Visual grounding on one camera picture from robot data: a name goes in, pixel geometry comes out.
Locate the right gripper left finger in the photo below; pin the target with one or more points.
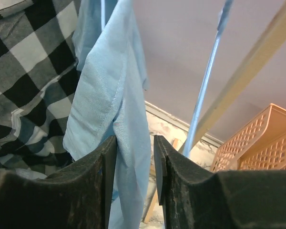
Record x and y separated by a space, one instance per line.
78 196

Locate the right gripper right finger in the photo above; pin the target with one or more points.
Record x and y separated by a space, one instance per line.
195 198

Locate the blue wire hanger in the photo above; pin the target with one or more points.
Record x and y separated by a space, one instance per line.
194 121

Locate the light blue shirt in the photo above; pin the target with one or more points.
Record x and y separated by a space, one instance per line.
109 100

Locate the grey plaid shirt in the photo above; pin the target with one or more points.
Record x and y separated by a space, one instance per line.
38 79

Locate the orange file organizer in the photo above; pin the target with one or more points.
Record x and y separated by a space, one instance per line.
259 145

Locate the wooden clothes rack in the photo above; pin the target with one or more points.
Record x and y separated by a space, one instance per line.
265 47

